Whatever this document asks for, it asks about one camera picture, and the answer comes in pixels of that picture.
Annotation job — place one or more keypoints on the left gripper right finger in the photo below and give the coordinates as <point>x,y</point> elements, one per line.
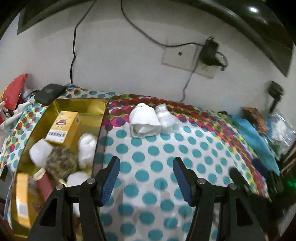
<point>186,179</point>

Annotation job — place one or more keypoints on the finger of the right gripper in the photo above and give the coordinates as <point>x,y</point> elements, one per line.
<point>240,181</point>

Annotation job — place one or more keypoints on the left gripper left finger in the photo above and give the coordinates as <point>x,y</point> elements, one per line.
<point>106,179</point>

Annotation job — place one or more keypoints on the small white sock roll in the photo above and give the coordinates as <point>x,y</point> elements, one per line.
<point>77,178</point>

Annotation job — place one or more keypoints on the grey white sock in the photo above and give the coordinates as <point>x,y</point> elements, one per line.
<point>86,150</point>

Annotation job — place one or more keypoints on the brown yarn ball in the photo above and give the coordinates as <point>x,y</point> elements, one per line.
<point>61,162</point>

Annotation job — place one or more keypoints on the clear plastic bundle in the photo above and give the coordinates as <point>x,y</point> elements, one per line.
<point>169,122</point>

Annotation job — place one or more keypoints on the yellow medicine box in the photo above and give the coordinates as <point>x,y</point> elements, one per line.
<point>64,128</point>

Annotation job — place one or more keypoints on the white towel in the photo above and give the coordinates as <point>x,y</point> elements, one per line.
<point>144,122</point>

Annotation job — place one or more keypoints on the blue cloth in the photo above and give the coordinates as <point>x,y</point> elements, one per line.
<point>256,142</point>

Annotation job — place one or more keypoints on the gold metal tin box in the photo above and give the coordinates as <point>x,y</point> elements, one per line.
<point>93,113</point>

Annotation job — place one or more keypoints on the clear plastic bag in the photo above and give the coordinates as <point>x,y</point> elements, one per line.
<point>281,134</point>

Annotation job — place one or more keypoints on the red medicine box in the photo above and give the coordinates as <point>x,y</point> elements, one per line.
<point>44,184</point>

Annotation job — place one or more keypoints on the brown patterned item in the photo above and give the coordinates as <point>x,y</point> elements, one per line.
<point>256,119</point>

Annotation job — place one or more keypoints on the yellow box in tin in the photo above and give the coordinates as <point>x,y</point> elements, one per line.
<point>25,197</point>

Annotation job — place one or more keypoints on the black set-top box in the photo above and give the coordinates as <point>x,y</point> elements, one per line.
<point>49,93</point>

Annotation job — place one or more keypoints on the black power adapter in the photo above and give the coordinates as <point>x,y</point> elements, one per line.
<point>210,55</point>

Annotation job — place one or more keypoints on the red bag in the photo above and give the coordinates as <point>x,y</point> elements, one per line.
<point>12,92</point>

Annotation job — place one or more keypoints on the black wall hook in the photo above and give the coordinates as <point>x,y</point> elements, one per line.
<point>276,92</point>

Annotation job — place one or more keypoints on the white wall socket plate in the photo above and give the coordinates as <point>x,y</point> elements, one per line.
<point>185,58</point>

